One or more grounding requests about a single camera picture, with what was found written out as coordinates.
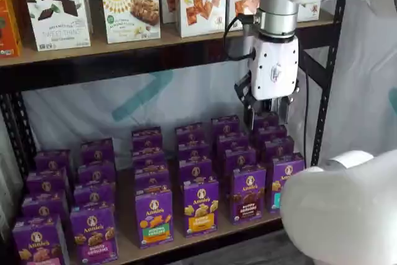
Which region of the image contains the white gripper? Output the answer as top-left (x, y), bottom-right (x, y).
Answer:
top-left (234, 33), bottom-right (301, 131)

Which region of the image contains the purple Annie's box brown label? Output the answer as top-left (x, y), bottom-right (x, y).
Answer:
top-left (216, 132), bottom-right (249, 151)
top-left (229, 164), bottom-right (267, 225)
top-left (223, 146), bottom-right (258, 170)
top-left (211, 116), bottom-right (241, 136)

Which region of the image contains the purple Annie's box teal label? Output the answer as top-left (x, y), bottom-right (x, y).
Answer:
top-left (271, 152), bottom-right (306, 215)
top-left (255, 124), bottom-right (288, 142)
top-left (252, 112), bottom-right (280, 130)
top-left (262, 136), bottom-right (295, 163)

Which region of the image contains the purple Annie's box yellow label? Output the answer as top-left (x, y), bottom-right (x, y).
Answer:
top-left (182, 177), bottom-right (220, 238)
top-left (174, 123), bottom-right (205, 144)
top-left (178, 157), bottom-right (214, 182)
top-left (176, 140), bottom-right (212, 161)

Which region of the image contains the purple Annie's box green label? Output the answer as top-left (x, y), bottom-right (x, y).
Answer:
top-left (131, 126), bottom-right (164, 153)
top-left (134, 168), bottom-right (172, 192)
top-left (135, 187), bottom-right (174, 249)
top-left (132, 149), bottom-right (169, 173)

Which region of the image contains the wooden shelf board with crackers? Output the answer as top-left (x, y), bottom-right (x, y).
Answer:
top-left (0, 9), bottom-right (334, 68)

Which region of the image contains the Simple Mills almond bars box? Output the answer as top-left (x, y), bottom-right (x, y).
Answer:
top-left (100, 0), bottom-right (162, 45)

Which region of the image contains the purple Annie's box magenta label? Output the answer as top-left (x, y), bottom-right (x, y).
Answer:
top-left (69, 205), bottom-right (119, 265)
top-left (76, 159), bottom-right (117, 186)
top-left (73, 182), bottom-right (116, 209)
top-left (79, 137), bottom-right (115, 164)

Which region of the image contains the purple Annie's box light-pink label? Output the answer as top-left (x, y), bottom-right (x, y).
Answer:
top-left (11, 214), bottom-right (69, 265)
top-left (20, 191), bottom-right (71, 220)
top-left (33, 148), bottom-right (74, 173)
top-left (25, 168), bottom-right (71, 197)

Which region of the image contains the white Sweet Thins box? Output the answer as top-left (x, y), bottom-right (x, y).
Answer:
top-left (18, 0), bottom-right (93, 52)

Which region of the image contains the orange snack box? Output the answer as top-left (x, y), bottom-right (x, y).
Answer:
top-left (0, 0), bottom-right (23, 58)

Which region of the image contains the white fabric curtain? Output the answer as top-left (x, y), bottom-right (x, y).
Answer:
top-left (319, 0), bottom-right (397, 166)

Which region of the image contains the white sheet with teal logo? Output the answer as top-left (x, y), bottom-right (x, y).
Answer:
top-left (21, 60), bottom-right (314, 168)

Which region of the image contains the black metal shelving frame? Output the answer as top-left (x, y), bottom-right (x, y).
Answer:
top-left (0, 0), bottom-right (347, 265)

